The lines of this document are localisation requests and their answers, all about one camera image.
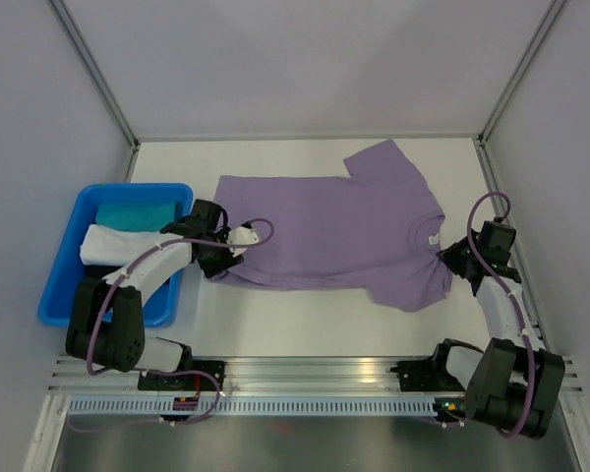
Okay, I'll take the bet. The black rolled t-shirt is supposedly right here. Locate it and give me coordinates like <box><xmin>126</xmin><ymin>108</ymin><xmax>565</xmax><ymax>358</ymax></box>
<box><xmin>84</xmin><ymin>265</ymin><xmax>118</xmax><ymax>279</ymax></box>

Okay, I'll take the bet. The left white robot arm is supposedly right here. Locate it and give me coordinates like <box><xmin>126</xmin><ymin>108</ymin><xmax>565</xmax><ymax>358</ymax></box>
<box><xmin>65</xmin><ymin>200</ymin><xmax>261</xmax><ymax>389</ymax></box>

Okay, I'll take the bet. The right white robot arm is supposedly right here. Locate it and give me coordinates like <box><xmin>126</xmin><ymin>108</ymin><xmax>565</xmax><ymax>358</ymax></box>
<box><xmin>429</xmin><ymin>218</ymin><xmax>565</xmax><ymax>440</ymax></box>

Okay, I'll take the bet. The aluminium frame post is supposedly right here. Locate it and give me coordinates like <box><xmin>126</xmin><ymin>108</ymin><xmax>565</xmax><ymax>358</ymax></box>
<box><xmin>476</xmin><ymin>0</ymin><xmax>569</xmax><ymax>147</ymax></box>
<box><xmin>46</xmin><ymin>0</ymin><xmax>140</xmax><ymax>150</ymax></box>

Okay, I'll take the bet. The aluminium rail base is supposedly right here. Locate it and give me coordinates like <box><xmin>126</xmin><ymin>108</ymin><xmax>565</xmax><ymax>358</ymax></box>
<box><xmin>46</xmin><ymin>356</ymin><xmax>584</xmax><ymax>394</ymax></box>

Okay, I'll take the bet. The blue plastic bin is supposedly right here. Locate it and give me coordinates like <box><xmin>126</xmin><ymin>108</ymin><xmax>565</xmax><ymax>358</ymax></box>
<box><xmin>37</xmin><ymin>183</ymin><xmax>193</xmax><ymax>327</ymax></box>

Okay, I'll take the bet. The slotted white cable duct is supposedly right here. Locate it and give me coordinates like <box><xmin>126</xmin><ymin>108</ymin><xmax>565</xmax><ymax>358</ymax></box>
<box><xmin>68</xmin><ymin>395</ymin><xmax>463</xmax><ymax>418</ymax></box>

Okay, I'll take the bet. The teal rolled t-shirt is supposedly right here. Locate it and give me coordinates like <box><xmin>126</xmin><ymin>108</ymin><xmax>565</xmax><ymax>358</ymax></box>
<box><xmin>95</xmin><ymin>202</ymin><xmax>178</xmax><ymax>232</ymax></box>

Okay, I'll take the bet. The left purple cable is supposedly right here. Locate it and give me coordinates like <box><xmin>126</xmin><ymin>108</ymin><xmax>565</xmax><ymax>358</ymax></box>
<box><xmin>86</xmin><ymin>218</ymin><xmax>275</xmax><ymax>378</ymax></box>

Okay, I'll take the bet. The left aluminium frame post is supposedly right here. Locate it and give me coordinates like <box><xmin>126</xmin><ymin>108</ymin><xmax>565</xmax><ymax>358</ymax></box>
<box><xmin>46</xmin><ymin>0</ymin><xmax>140</xmax><ymax>150</ymax></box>

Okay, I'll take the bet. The purple t-shirt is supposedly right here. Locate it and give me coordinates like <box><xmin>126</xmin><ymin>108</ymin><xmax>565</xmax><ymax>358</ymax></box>
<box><xmin>214</xmin><ymin>140</ymin><xmax>452</xmax><ymax>312</ymax></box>

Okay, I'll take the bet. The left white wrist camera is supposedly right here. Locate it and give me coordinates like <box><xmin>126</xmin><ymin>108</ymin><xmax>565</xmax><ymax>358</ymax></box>
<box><xmin>226</xmin><ymin>226</ymin><xmax>261</xmax><ymax>258</ymax></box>

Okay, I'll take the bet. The right aluminium frame post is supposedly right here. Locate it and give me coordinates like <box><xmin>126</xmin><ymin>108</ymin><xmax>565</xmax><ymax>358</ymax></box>
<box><xmin>476</xmin><ymin>0</ymin><xmax>569</xmax><ymax>147</ymax></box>

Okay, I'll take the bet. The white rolled t-shirt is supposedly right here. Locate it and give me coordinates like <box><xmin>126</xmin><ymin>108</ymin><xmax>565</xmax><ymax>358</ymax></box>
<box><xmin>80</xmin><ymin>224</ymin><xmax>161</xmax><ymax>266</ymax></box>

